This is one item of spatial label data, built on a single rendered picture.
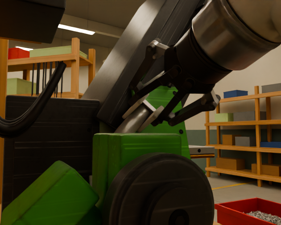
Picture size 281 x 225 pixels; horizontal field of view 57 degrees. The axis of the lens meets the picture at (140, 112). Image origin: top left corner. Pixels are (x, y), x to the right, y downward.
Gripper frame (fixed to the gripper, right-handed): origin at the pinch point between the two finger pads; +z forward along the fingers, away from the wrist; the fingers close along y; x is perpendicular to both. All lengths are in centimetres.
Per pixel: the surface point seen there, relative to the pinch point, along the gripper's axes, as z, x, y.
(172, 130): 4.1, -5.2, -7.5
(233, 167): 413, -390, -285
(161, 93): 3.3, -9.9, -0.8
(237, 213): 27, -17, -46
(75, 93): 228, -132, 57
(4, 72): 68, -19, 51
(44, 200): -20.6, 25.8, 2.7
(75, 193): -20.8, 24.4, 1.6
